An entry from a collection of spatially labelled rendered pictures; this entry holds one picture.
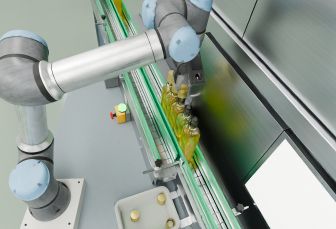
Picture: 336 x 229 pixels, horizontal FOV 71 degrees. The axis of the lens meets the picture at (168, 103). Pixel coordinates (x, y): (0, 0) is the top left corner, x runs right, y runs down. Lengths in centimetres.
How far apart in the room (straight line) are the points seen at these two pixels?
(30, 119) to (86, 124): 53
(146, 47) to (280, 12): 35
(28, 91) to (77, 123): 78
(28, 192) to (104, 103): 68
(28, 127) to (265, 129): 73
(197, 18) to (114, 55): 27
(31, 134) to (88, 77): 40
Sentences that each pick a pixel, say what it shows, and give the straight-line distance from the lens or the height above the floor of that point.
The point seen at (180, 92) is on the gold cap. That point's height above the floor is 117.
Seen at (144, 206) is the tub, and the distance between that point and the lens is 108.
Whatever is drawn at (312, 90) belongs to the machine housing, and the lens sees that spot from 64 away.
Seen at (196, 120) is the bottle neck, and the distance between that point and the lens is 86.
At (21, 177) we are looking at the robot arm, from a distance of 92.
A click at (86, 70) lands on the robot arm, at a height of 145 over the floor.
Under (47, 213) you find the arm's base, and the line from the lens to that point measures 103.
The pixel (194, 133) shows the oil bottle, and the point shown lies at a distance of 88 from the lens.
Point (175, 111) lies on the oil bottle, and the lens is 94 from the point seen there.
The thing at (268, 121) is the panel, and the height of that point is 130.
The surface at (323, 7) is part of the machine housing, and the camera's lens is 61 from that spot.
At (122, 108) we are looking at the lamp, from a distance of 123.
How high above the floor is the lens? 180
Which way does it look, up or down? 48 degrees down
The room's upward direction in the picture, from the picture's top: 9 degrees clockwise
